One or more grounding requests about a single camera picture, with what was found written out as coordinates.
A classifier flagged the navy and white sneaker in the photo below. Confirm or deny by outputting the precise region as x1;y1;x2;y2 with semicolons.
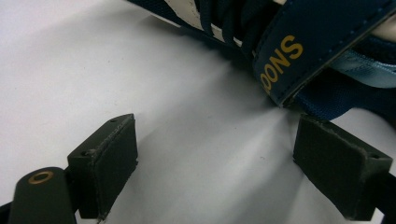
127;0;396;129

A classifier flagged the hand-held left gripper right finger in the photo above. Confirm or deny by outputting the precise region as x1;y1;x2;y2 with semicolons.
292;113;394;222

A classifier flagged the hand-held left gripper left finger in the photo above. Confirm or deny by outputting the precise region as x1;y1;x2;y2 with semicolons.
66;113;139;220

